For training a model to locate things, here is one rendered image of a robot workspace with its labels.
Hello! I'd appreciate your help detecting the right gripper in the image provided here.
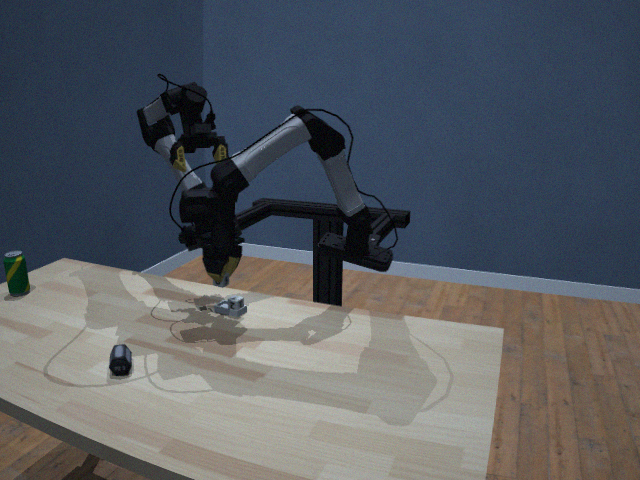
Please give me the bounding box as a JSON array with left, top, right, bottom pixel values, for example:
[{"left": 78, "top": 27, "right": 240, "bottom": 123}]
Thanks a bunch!
[{"left": 170, "top": 120, "right": 228, "bottom": 172}]

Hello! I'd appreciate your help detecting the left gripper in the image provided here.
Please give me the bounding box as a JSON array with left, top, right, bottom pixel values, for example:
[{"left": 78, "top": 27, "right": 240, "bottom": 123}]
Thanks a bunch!
[{"left": 200, "top": 220, "right": 244, "bottom": 283}]

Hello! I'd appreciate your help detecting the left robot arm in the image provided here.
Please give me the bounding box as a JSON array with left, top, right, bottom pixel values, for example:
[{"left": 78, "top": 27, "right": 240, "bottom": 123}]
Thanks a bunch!
[{"left": 179, "top": 105, "right": 392, "bottom": 265}]

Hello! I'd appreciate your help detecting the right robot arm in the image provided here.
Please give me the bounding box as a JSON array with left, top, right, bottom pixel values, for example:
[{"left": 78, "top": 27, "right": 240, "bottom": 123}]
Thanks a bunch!
[{"left": 137, "top": 81, "right": 216, "bottom": 236}]

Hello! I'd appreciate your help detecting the green and yellow drink can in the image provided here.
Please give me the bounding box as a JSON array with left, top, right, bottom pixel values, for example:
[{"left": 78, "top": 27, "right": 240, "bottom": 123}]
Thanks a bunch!
[{"left": 3, "top": 251, "right": 30, "bottom": 296}]

